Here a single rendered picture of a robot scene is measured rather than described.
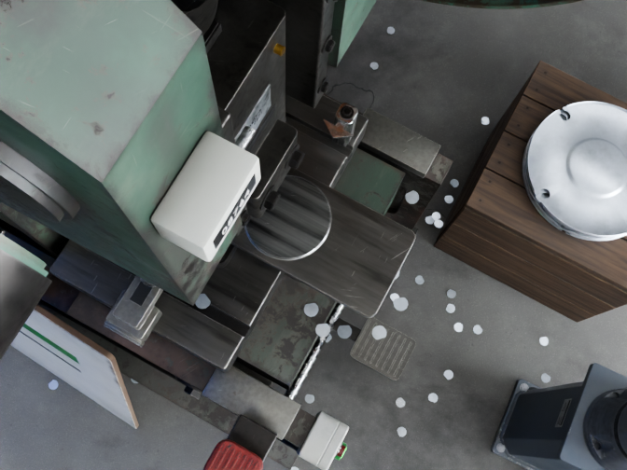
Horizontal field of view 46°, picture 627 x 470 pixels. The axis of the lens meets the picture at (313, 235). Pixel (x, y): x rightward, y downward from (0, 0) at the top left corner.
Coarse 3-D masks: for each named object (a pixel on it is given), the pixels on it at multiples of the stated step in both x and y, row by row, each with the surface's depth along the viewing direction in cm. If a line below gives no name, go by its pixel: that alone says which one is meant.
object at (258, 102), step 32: (224, 0) 68; (256, 0) 68; (224, 32) 67; (256, 32) 67; (224, 64) 66; (256, 64) 67; (224, 96) 65; (256, 96) 72; (256, 128) 78; (288, 128) 86; (288, 160) 88; (256, 192) 84
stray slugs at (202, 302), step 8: (416, 192) 119; (408, 200) 119; (416, 200) 119; (200, 296) 107; (200, 304) 107; (208, 304) 107; (312, 304) 114; (400, 304) 114; (312, 312) 113; (320, 328) 113; (328, 328) 113; (344, 328) 113; (376, 328) 113; (384, 328) 113; (320, 336) 113; (344, 336) 113; (376, 336) 113; (384, 336) 113
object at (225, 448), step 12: (216, 444) 97; (228, 444) 97; (216, 456) 97; (228, 456) 97; (240, 456) 97; (252, 456) 97; (204, 468) 96; (216, 468) 96; (228, 468) 96; (240, 468) 96; (252, 468) 96
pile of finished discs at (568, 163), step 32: (544, 128) 151; (576, 128) 152; (608, 128) 152; (544, 160) 149; (576, 160) 149; (608, 160) 149; (544, 192) 149; (576, 192) 148; (608, 192) 148; (576, 224) 146; (608, 224) 146
